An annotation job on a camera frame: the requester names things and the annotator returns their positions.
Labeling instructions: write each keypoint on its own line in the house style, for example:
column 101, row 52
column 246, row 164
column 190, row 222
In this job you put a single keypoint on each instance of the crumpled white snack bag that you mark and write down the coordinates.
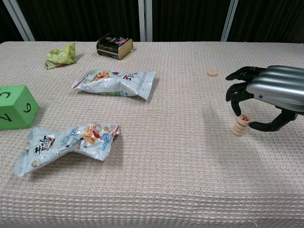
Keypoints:
column 59, row 145

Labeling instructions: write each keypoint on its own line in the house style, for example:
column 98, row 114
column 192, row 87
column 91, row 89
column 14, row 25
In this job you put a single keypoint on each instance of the wooden chess piece red cross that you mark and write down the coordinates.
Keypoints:
column 238, row 129

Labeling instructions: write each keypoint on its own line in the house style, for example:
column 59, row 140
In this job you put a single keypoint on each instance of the white frame post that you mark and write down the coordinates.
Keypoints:
column 18, row 21
column 141, row 21
column 229, row 21

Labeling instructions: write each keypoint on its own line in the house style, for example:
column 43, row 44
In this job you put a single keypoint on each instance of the green foam number cube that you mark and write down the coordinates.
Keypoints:
column 16, row 109

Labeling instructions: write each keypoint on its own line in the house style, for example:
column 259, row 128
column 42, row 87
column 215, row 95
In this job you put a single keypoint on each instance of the wooden chess piece black character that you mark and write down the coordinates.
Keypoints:
column 239, row 125
column 238, row 134

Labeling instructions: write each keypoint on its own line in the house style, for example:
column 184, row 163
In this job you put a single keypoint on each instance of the wooden chess piece dark cross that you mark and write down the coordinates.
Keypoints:
column 212, row 73

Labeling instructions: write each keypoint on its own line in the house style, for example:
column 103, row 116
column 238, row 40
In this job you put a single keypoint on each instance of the black gold tin can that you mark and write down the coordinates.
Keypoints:
column 111, row 46

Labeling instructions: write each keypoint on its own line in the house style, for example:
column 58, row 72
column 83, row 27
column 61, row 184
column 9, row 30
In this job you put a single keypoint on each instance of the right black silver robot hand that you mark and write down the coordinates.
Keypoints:
column 278, row 83

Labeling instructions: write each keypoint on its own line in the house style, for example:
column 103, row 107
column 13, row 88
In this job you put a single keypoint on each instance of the wooden chess piece red character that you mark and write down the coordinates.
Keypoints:
column 245, row 118

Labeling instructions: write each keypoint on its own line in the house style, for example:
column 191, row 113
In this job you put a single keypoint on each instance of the beige woven tablecloth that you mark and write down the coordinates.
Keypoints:
column 166, row 154

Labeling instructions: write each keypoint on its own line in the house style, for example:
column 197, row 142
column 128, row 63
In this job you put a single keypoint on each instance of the crumpled yellow-green wrapper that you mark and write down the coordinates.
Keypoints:
column 61, row 57

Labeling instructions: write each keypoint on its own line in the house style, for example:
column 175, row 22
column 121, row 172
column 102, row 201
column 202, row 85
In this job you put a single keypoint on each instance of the white snack bag peanut picture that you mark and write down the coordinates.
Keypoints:
column 114, row 83

